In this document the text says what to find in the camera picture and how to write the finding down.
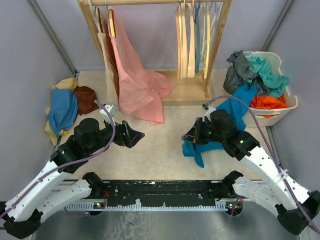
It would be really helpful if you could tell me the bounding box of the blue t-shirt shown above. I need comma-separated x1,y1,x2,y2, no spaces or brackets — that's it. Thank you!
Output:
182,83,258,168

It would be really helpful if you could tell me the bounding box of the white laundry basket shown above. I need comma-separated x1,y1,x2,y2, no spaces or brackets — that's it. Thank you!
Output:
232,51,299,127

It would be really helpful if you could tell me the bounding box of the cream wooden hanger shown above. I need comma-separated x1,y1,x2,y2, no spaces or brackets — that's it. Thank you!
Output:
180,0,188,79

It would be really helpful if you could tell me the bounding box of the yellow hanger holding pink shirt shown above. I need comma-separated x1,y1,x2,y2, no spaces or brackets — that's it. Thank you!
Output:
105,0,116,38

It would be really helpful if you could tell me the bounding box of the light wooden hanger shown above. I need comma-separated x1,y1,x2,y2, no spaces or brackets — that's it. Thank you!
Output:
187,2,196,79

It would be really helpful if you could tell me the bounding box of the brown shirt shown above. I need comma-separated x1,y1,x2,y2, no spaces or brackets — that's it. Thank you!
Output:
74,86,99,116

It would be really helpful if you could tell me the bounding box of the orange hanger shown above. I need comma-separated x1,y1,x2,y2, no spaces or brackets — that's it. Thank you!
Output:
175,7,182,80

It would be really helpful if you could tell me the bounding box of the yellow shirt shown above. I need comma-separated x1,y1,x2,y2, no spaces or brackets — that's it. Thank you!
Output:
44,77,78,147

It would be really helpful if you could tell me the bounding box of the pink hanging t-shirt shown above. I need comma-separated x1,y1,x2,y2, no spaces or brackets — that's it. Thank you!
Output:
109,8,175,126

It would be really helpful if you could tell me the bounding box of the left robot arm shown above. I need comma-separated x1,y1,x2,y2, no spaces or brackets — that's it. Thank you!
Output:
0,118,145,240

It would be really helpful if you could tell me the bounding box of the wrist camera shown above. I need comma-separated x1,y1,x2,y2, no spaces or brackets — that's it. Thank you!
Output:
99,103,119,123
202,104,217,119

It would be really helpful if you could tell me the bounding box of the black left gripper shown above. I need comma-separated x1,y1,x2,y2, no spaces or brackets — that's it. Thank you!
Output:
85,115,145,156

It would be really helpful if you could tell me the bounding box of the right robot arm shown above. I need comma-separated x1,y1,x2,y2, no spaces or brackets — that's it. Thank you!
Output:
182,108,320,236

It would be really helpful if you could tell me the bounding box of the blue hanger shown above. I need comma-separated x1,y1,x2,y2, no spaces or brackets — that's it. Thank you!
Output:
194,0,202,73

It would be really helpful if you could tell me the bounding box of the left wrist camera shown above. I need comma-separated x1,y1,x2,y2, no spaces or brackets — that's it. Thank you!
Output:
99,103,119,123

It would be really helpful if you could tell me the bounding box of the teal shirt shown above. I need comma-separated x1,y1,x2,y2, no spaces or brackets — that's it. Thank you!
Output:
247,56,290,99

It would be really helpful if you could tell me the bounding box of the white hanger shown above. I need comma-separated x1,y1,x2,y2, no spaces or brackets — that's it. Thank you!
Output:
210,2,223,43

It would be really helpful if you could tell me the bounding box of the beige hanging t-shirt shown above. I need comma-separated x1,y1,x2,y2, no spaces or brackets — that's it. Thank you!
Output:
94,6,120,106

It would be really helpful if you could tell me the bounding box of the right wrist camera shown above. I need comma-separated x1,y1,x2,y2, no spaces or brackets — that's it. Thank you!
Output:
202,104,217,119

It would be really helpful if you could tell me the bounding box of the grey shirt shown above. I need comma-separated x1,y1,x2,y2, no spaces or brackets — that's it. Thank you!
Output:
223,50,271,96

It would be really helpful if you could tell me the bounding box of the orange shirt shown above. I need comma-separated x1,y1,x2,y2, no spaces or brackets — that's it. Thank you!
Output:
250,95,290,110

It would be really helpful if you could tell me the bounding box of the wooden clothes rack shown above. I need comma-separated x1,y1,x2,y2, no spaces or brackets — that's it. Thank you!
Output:
78,0,232,106

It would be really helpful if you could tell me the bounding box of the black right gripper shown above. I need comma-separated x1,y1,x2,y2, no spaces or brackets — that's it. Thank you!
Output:
182,117,225,145

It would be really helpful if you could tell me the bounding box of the light blue ribbed shirt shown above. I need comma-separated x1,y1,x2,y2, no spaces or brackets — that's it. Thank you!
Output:
48,89,78,138

